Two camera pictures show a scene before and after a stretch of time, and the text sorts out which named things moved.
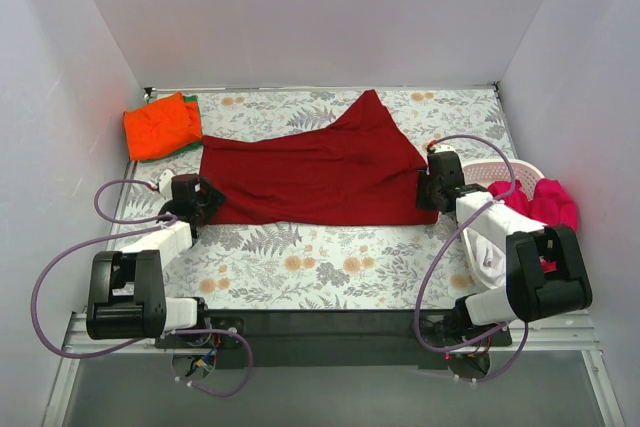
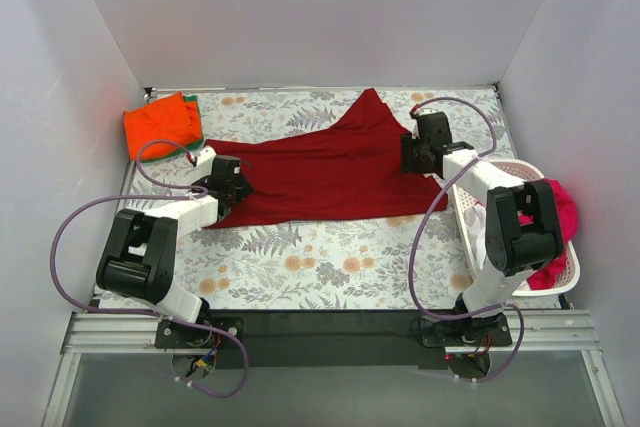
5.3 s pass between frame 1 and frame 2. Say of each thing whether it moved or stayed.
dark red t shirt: stayed
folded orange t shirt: stayed
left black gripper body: moved
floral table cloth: stayed
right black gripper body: moved
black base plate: stayed
